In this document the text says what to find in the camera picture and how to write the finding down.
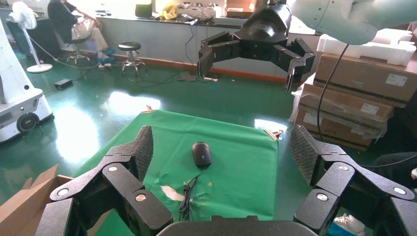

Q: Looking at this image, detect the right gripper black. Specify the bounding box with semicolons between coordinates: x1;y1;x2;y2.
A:
197;3;316;93

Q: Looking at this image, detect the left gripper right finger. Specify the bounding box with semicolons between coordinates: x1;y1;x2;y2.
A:
289;124;417;236

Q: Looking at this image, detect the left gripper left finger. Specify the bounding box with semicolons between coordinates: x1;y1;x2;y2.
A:
35;125;174;236

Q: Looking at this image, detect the smooth black cable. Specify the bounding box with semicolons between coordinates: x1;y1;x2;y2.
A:
178;173;204;222

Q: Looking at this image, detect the black computer mouse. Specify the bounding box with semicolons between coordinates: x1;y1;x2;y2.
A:
191;142;212;168

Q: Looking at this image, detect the open brown cardboard box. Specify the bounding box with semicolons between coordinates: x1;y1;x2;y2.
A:
0;164;113;236

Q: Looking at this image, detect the white sneaker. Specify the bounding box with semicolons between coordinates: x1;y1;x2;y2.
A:
333;213;366;236

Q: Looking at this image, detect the brown carton with dark stripe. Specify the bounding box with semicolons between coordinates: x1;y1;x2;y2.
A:
225;0;259;19

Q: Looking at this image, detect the large brown cardboard carton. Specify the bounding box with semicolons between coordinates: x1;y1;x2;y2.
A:
299;84;395;130
313;54;417;108
294;106;389;151

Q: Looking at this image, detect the white plastic bag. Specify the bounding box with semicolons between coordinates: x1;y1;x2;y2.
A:
288;73;317;123

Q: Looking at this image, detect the pile of white parts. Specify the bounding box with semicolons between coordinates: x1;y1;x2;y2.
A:
177;2;226;19

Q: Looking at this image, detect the yellow crumpled bag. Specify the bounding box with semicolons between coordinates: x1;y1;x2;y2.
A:
162;3;179;20

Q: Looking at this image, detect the long grey counter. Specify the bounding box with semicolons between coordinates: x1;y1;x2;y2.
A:
97;13;322;84

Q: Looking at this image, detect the green table cloth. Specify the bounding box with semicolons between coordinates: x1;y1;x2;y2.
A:
73;110;280;236

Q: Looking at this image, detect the white foam packing block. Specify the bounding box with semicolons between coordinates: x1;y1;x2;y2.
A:
316;29;417;67

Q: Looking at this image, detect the black power adapter brick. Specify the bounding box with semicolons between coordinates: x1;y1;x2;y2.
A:
54;79;74;90

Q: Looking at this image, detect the black round stool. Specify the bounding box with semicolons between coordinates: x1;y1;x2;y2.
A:
118;41;147;78

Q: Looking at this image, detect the white wheeled robot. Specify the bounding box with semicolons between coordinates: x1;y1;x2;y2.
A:
0;18;55;144

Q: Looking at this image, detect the black office chair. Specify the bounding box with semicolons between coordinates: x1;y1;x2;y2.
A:
65;36;92;66

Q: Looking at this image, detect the seated person in dark jacket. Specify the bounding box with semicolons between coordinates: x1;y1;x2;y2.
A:
48;0;115;65

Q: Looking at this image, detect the white floor stand base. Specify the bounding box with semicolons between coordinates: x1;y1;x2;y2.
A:
8;0;54;74

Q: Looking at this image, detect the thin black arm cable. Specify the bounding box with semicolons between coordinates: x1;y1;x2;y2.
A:
317;44;350;143

